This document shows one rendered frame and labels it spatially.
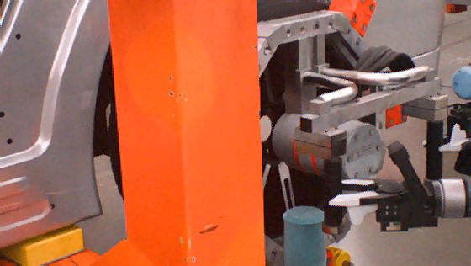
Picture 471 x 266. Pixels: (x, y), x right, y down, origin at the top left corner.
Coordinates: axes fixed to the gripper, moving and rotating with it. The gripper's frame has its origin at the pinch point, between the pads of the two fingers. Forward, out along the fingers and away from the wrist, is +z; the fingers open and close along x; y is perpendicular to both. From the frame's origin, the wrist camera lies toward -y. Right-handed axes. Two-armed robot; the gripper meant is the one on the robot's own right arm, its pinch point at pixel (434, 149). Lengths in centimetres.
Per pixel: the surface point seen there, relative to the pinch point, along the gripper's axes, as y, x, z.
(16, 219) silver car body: -4, -42, 78
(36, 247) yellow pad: -11, -42, 75
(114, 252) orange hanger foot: -2, -13, 76
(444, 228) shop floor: -83, -81, -132
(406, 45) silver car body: 11, -42, -48
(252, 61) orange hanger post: 31, 10, 64
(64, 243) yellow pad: -12, -42, 68
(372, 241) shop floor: -83, -96, -102
